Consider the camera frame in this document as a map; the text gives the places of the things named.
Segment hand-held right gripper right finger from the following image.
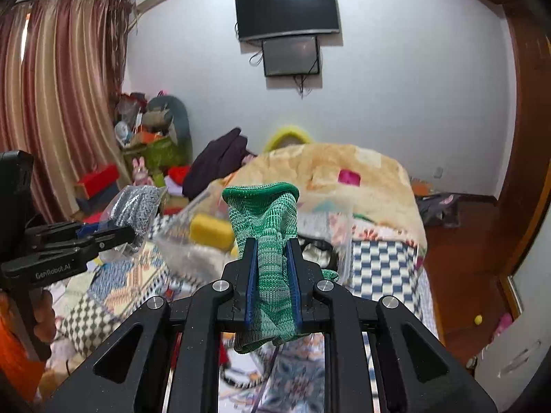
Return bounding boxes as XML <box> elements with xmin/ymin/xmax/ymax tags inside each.
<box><xmin>287</xmin><ymin>238</ymin><xmax>505</xmax><ymax>413</ymax></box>

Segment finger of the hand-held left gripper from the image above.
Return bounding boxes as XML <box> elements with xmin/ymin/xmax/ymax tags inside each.
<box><xmin>31</xmin><ymin>225</ymin><xmax>137</xmax><ymax>264</ymax></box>
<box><xmin>25</xmin><ymin>221</ymin><xmax>101</xmax><ymax>242</ymax></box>

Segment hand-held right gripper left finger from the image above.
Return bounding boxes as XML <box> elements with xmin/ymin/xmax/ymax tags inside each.
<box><xmin>43</xmin><ymin>237</ymin><xmax>259</xmax><ymax>413</ymax></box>

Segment grey knitted sock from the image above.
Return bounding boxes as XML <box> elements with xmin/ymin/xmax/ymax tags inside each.
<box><xmin>97</xmin><ymin>184</ymin><xmax>169</xmax><ymax>264</ymax></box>

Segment green knitted sock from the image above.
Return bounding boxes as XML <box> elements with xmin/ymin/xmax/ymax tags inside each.
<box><xmin>221</xmin><ymin>182</ymin><xmax>342</xmax><ymax>356</ymax></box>

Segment person's left forearm orange sleeve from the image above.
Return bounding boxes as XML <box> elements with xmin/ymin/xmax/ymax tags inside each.
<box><xmin>0</xmin><ymin>293</ymin><xmax>49</xmax><ymax>402</ymax></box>

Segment person's left hand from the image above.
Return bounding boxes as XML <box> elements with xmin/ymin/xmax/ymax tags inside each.
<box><xmin>32</xmin><ymin>288</ymin><xmax>58</xmax><ymax>354</ymax></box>

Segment red box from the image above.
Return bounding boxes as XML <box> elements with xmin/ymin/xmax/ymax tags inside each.
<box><xmin>76</xmin><ymin>164</ymin><xmax>121</xmax><ymax>199</ymax></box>

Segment crumpled clear plastic bag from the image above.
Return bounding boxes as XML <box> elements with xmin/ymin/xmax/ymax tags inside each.
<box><xmin>153</xmin><ymin>198</ymin><xmax>242</xmax><ymax>287</ymax></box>

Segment yellow sponge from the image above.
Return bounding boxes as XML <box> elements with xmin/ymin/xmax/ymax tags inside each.
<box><xmin>189</xmin><ymin>213</ymin><xmax>236</xmax><ymax>251</ymax></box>

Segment pink rabbit toy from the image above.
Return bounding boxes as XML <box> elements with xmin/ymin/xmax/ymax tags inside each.
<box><xmin>131</xmin><ymin>157</ymin><xmax>152</xmax><ymax>187</ymax></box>

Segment red cloth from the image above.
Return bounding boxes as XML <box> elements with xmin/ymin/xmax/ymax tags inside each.
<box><xmin>166</xmin><ymin>164</ymin><xmax>193</xmax><ymax>186</ymax></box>

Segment patchwork checkered quilt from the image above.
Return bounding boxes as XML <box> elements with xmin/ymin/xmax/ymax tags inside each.
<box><xmin>43</xmin><ymin>206</ymin><xmax>440</xmax><ymax>413</ymax></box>

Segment green bag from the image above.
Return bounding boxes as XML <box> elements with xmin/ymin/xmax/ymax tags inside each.
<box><xmin>122</xmin><ymin>135</ymin><xmax>190</xmax><ymax>173</ymax></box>

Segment striped red beige curtain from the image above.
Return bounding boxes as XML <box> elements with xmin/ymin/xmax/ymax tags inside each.
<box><xmin>0</xmin><ymin>0</ymin><xmax>135</xmax><ymax>225</ymax></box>

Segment orange patterned blanket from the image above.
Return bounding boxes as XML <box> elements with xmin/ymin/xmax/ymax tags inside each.
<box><xmin>206</xmin><ymin>143</ymin><xmax>428</xmax><ymax>269</ymax></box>

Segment dark purple garment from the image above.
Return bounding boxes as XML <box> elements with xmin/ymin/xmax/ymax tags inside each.
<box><xmin>182</xmin><ymin>127</ymin><xmax>250</xmax><ymax>201</ymax></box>

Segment grey plush toy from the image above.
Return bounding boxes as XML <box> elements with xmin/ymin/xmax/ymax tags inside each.
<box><xmin>144</xmin><ymin>95</ymin><xmax>193</xmax><ymax>152</ymax></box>

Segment yellow fuzzy hoop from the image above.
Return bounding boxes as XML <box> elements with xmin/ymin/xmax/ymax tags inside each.
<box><xmin>263</xmin><ymin>125</ymin><xmax>315</xmax><ymax>153</ymax></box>

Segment dark printed bag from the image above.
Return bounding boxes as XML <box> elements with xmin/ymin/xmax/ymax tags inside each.
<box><xmin>415</xmin><ymin>193</ymin><xmax>462</xmax><ymax>230</ymax></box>

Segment white cabinet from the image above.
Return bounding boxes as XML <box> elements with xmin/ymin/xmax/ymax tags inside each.
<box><xmin>472</xmin><ymin>241</ymin><xmax>551</xmax><ymax>400</ymax></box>

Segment black hanging cables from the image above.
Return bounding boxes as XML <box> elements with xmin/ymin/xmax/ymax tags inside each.
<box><xmin>293</xmin><ymin>75</ymin><xmax>313</xmax><ymax>98</ymax></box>

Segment small black wall monitor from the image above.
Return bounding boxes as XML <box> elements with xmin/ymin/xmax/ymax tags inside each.
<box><xmin>261</xmin><ymin>35</ymin><xmax>322</xmax><ymax>78</ymax></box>

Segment black wall television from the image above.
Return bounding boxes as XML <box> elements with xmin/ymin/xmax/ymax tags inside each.
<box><xmin>235</xmin><ymin>0</ymin><xmax>341</xmax><ymax>43</ymax></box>

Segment brown wooden door frame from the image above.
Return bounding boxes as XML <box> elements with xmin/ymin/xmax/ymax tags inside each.
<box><xmin>447</xmin><ymin>0</ymin><xmax>551</xmax><ymax>277</ymax></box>

